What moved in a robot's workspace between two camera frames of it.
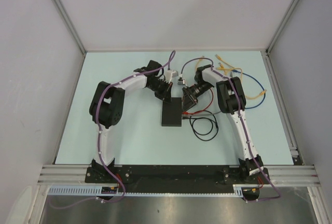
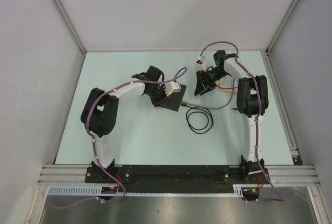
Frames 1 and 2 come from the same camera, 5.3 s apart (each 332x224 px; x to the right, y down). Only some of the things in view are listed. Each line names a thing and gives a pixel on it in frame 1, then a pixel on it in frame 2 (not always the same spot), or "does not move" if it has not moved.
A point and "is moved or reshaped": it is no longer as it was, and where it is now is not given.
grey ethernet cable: [206, 114] is moved or reshaped
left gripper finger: [162, 97] -> [161, 103]
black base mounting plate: [175, 179] does not move
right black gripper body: [196, 90] -> [211, 76]
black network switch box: [171, 112] is moved or reshaped
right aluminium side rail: [296, 155] does not move
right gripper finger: [186, 101] -> [199, 86]
